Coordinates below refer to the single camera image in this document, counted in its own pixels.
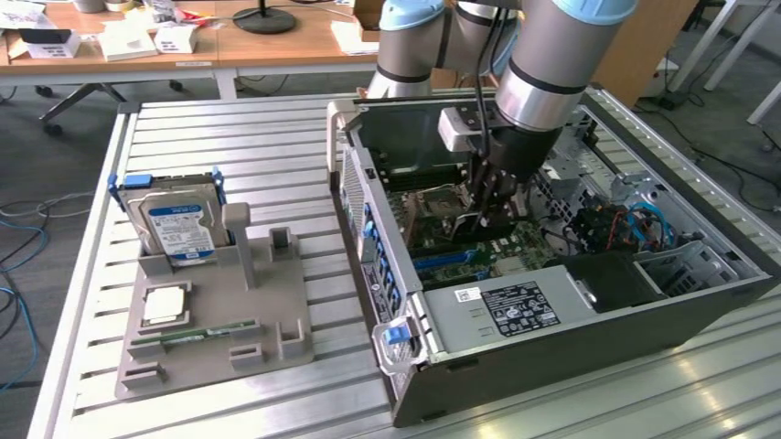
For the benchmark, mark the metal disk bay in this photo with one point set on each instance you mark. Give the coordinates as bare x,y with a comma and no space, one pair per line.
689,270

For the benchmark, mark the CPU socket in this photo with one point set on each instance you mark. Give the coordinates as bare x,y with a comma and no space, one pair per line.
442,199

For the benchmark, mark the hard disk with blue caddy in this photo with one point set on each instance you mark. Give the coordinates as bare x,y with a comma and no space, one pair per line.
177,228

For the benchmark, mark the metal drive cage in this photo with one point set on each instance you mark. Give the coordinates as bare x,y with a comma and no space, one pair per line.
586,183

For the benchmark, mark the blue expansion slot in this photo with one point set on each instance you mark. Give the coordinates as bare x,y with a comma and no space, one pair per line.
449,260

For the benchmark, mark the silver CPU chip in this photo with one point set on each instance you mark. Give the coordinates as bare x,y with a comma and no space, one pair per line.
165,305

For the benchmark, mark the green graphics card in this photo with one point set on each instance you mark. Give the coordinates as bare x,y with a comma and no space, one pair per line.
470,228

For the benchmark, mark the tape roll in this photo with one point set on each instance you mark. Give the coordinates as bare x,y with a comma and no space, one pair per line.
121,5

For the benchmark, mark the flat white box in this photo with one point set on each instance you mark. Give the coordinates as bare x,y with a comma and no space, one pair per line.
129,43

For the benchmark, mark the white table frame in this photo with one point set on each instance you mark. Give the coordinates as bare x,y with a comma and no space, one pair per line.
701,46

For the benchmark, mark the white labelled box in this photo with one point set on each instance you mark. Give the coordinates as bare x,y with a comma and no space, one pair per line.
175,40

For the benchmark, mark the black chair base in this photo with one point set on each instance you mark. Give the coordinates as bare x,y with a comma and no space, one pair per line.
79,103

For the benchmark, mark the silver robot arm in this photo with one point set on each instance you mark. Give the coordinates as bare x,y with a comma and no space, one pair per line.
549,55

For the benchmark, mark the black open PC case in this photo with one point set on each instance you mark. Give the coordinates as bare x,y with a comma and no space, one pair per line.
549,375

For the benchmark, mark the wooden top desk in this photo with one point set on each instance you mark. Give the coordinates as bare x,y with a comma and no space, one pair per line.
79,68
293,50

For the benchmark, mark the white paper stack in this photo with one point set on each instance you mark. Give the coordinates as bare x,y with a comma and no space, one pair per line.
357,41

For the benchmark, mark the black monitor stand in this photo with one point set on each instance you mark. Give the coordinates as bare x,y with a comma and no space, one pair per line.
265,22

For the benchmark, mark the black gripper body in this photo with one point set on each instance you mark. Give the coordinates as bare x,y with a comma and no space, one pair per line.
525,151

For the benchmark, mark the grey parts rack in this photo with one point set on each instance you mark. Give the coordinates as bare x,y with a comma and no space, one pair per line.
214,295

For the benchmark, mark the green RAM stick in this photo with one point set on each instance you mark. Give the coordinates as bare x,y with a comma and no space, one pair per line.
195,334

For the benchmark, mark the grey cup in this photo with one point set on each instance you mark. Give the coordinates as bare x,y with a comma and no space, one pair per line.
89,5

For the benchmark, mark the long black expansion slot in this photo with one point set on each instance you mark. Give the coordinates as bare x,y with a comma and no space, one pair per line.
433,250

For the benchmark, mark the black RAM slot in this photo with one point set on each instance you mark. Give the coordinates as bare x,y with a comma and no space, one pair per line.
428,183
421,174

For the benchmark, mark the green motherboard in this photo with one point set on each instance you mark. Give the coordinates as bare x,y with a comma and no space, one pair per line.
525,256

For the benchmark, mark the white box with black lid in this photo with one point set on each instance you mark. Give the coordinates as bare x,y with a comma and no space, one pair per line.
48,43

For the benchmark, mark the grey power supply unit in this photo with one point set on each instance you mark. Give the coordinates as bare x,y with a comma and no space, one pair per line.
452,329

